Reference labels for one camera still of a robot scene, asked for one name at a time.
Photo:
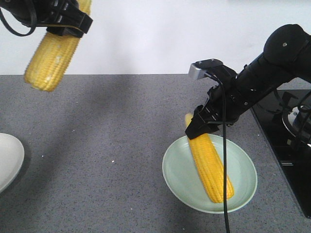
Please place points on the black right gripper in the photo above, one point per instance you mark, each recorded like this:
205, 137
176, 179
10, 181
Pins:
216, 111

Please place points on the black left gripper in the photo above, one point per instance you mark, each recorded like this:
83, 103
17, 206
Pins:
62, 17

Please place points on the yellow corn cob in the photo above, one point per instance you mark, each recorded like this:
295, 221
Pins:
52, 57
210, 168

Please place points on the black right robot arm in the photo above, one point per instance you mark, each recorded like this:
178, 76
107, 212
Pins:
286, 55

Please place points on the black gas stove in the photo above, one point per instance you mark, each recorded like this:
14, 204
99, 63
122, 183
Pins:
286, 123

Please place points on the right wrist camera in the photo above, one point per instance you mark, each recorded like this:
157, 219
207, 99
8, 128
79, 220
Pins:
213, 69

